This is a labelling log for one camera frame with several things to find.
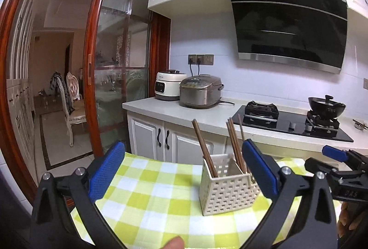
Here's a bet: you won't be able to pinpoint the black burner grate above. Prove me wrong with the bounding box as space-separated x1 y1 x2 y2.
243 100 279 121
305 111 340 131

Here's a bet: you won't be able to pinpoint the black range hood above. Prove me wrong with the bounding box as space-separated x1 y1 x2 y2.
226 0 348 74

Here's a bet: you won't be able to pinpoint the person's left hand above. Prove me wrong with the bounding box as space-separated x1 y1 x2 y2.
158 236 184 249

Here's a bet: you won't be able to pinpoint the green checked tablecloth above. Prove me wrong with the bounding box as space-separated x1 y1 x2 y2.
69 150 342 249

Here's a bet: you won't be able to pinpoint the black glass gas cooktop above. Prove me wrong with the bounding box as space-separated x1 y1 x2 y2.
231 105 354 143

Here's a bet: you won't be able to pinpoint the red wooden door frame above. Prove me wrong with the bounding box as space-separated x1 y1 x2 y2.
0 0 46 195

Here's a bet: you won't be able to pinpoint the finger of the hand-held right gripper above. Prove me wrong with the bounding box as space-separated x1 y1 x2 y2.
322 145 350 162
304 157 337 178

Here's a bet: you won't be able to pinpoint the wall power sockets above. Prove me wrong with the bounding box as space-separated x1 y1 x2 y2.
188 54 215 65

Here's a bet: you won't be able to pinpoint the person's right hand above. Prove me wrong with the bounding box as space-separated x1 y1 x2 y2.
338 200 353 238

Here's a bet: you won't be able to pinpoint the grey rice cooker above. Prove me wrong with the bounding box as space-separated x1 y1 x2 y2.
179 74 224 109

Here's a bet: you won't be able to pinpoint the white base cabinets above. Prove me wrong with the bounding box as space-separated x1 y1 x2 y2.
126 111 325 165

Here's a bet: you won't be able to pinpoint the red framed sliding glass door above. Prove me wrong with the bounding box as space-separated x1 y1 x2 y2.
83 0 171 156

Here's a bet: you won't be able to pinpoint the small metal strainer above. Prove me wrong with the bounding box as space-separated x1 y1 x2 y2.
353 119 368 132

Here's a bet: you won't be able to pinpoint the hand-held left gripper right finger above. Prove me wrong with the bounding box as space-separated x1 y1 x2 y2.
241 139 338 249

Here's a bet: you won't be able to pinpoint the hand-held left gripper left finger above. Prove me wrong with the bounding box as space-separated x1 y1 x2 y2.
30 141 128 249

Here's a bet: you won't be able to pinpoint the white pressure cooker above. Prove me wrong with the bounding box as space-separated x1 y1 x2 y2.
154 69 188 101

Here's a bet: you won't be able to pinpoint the black wok with lid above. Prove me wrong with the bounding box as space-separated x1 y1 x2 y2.
308 94 346 119

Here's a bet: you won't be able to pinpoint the cream perforated utensil basket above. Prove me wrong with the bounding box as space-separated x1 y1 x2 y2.
199 154 259 216

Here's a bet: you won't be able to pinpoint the bunch of wooden chopsticks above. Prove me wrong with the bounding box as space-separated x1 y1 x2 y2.
192 114 255 183

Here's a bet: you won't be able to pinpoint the white carved dining chair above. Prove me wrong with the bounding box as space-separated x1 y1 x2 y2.
66 72 82 101
55 77 87 147

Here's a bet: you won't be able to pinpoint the striped cloth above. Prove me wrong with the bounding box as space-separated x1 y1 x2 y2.
49 71 75 114

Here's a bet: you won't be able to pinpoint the white tall cabinet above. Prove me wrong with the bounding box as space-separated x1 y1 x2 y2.
6 0 36 163

